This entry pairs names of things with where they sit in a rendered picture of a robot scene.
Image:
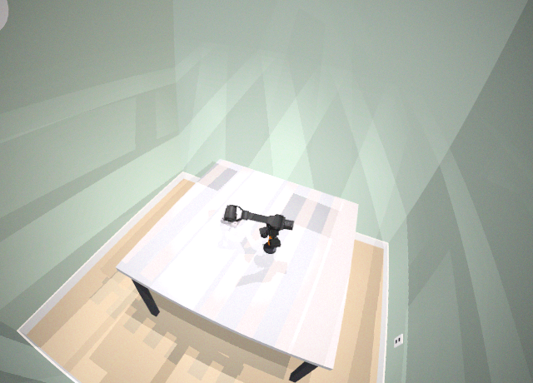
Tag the grey round pedestal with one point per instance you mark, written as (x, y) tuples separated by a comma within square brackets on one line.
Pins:
[(268, 249)]

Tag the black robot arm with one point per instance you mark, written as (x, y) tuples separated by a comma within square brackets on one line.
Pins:
[(275, 222)]

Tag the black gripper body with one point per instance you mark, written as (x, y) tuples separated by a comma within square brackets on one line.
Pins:
[(275, 242)]

